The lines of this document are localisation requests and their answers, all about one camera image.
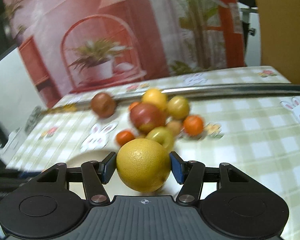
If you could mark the large yellow orange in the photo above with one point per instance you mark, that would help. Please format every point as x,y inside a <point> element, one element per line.
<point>143,165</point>

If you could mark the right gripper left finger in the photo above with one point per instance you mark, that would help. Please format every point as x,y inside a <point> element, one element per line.
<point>95,175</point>

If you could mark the printed room backdrop poster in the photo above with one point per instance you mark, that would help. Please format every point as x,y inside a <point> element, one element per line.
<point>81,45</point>

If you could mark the long metal back scratcher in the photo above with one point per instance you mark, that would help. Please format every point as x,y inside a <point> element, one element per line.
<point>208,91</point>

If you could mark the wooden door panel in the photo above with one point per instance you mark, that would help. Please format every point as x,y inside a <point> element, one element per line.
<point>280,36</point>

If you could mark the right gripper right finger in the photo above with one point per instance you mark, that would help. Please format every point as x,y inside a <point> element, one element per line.
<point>190,175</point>

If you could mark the red yellow apple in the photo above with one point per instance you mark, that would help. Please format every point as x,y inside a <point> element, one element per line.
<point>145,117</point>

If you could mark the beige plate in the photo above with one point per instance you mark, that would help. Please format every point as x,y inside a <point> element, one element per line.
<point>116,186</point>

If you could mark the dark red apple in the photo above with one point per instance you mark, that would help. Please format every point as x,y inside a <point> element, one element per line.
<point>103,105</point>

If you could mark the green plum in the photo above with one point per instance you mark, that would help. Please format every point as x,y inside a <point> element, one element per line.
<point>163,136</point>
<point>178,107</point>

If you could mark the black exercise bike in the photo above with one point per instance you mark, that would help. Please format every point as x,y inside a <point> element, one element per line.
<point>245,22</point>

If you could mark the yellow lemon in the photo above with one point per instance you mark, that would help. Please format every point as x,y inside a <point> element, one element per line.
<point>155,97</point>

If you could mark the small tangerine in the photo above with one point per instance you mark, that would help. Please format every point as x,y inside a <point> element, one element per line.
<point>132,105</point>

